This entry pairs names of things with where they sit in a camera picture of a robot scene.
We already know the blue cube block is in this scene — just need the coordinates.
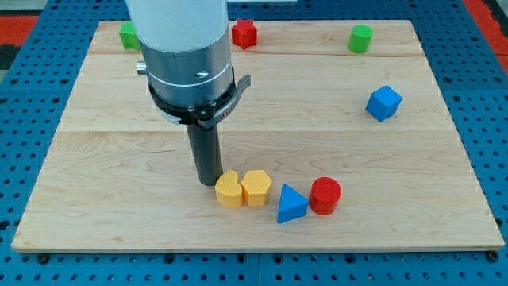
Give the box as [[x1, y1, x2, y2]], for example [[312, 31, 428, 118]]
[[366, 86, 402, 122]]

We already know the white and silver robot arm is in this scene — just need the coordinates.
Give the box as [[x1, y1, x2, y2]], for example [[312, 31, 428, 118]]
[[126, 0, 233, 107]]

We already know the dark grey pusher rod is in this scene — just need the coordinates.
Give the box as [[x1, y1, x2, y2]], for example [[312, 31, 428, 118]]
[[187, 125, 223, 186]]

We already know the blue triangle block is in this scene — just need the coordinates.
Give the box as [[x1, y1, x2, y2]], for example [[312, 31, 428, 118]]
[[277, 184, 309, 223]]

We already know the green cylinder block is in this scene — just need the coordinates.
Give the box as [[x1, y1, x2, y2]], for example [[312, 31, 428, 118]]
[[348, 25, 373, 53]]

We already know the yellow hexagon block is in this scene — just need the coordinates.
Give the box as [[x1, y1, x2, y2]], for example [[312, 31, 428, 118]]
[[241, 170, 272, 207]]

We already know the red cylinder block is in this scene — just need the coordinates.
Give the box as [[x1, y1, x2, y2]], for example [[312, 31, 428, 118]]
[[309, 177, 342, 215]]

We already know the black clamp ring with lever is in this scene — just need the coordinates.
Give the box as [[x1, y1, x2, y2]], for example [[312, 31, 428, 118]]
[[148, 68, 252, 130]]

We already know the green block behind arm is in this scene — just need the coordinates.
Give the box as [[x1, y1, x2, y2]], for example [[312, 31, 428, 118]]
[[119, 21, 140, 51]]

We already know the yellow heart block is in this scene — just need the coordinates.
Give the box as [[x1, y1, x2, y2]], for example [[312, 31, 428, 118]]
[[215, 170, 244, 208]]

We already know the red star block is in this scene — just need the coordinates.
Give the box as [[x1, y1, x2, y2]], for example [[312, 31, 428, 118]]
[[231, 19, 257, 50]]

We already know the light wooden board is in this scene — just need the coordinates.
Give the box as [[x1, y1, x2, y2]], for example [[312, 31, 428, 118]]
[[12, 20, 504, 253]]

